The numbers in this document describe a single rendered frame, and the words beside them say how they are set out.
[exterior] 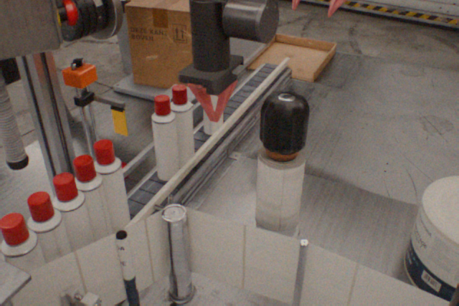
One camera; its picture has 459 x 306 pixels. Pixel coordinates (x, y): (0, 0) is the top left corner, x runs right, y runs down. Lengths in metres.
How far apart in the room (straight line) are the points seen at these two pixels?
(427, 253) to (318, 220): 0.24
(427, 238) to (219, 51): 0.45
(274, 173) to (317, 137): 0.53
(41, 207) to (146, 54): 0.85
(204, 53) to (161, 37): 0.77
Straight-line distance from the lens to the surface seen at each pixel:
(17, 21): 0.66
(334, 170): 1.17
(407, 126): 1.42
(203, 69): 0.67
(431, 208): 0.81
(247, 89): 1.41
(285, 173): 0.77
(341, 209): 0.98
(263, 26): 0.60
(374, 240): 0.93
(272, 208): 0.82
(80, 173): 0.78
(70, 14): 0.68
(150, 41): 1.45
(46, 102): 0.86
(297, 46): 1.88
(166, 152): 0.98
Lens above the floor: 1.52
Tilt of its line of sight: 33 degrees down
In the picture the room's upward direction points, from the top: straight up
